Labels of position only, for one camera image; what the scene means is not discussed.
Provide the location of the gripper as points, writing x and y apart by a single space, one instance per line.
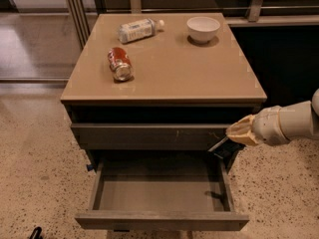
265 124

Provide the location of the dark blue rxbar wrapper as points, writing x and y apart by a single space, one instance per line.
226 148

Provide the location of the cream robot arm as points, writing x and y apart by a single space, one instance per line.
301 120

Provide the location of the open grey middle drawer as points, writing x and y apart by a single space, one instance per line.
167 191

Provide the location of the grey drawer cabinet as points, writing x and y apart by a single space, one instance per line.
175 81

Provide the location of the closed grey top drawer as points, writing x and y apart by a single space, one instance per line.
148 136

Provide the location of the white ceramic bowl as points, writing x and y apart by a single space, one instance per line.
202 29

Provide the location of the red soda can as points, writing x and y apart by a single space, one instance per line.
120 64

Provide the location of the clear plastic water bottle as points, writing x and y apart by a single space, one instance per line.
138 30

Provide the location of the black object on floor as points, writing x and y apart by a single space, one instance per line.
36 234

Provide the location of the metal railing frame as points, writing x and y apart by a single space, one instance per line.
40 41

